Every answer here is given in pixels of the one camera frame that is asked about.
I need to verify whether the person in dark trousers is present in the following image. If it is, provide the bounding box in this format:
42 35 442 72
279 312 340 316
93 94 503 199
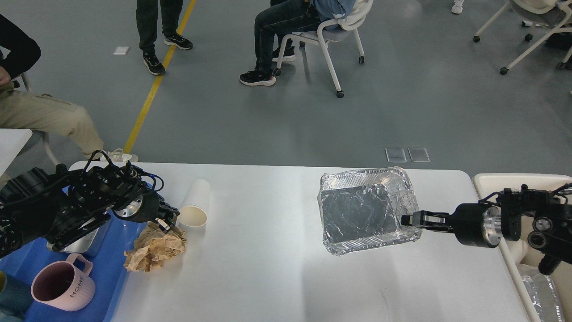
136 0 193 76

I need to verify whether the aluminium foil tray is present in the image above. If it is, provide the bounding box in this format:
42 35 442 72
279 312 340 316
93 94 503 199
317 166 422 255

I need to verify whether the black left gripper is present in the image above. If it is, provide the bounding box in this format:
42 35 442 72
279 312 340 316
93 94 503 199
114 192 180 233

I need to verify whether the white paper cup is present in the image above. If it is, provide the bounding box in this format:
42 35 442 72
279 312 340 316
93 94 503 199
177 179 211 228

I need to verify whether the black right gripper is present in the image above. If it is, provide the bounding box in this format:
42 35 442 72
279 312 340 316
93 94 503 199
402 203 502 248

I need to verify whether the brown paper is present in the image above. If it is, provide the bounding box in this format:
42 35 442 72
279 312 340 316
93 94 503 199
123 222 187 272

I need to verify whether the steel rectangular container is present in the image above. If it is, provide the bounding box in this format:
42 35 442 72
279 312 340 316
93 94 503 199
59 220 112 258

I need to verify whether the white side table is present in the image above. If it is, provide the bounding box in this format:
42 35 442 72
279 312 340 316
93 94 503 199
0 128 32 175

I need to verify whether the white office chair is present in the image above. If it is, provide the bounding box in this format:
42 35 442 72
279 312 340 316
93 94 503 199
273 0 374 98

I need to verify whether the pink mug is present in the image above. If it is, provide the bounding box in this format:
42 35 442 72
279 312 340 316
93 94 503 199
30 253 96 312

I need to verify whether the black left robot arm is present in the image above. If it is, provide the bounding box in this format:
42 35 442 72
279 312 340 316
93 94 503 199
0 157 180 257

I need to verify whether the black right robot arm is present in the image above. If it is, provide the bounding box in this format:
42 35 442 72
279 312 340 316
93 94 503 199
401 183 572 275

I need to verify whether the beige plastic bin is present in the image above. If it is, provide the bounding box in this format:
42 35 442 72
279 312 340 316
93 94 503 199
472 173 572 322

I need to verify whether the person in beige trousers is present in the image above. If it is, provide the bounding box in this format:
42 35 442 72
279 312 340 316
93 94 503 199
0 16 139 162

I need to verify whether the person with white sneakers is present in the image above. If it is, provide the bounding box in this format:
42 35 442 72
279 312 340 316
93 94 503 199
451 0 464 15

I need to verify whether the dark teal object corner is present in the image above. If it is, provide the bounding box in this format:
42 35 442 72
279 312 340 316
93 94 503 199
0 271 34 322

